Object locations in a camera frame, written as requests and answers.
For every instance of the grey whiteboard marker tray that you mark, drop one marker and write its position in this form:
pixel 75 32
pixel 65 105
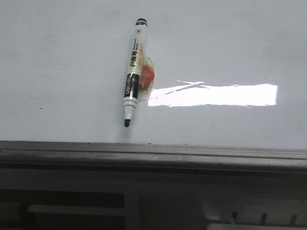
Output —
pixel 151 158

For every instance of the white black whiteboard marker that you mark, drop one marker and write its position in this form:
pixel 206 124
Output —
pixel 140 73

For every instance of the white whiteboard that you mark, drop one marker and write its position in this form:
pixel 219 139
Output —
pixel 229 73

